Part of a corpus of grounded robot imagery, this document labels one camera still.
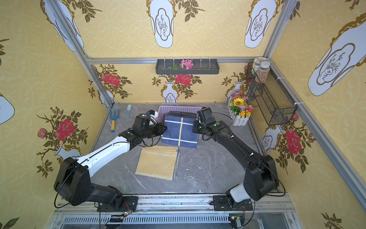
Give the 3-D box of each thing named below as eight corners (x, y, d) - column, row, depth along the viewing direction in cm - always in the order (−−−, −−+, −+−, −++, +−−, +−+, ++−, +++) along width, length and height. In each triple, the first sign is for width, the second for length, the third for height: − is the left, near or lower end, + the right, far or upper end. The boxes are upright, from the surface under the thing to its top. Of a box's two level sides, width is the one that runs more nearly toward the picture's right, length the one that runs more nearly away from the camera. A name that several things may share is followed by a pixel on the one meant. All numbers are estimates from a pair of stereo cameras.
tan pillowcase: (135, 180, 84) (134, 178, 82) (142, 146, 98) (141, 145, 96) (179, 180, 84) (178, 178, 82) (179, 146, 98) (179, 145, 96)
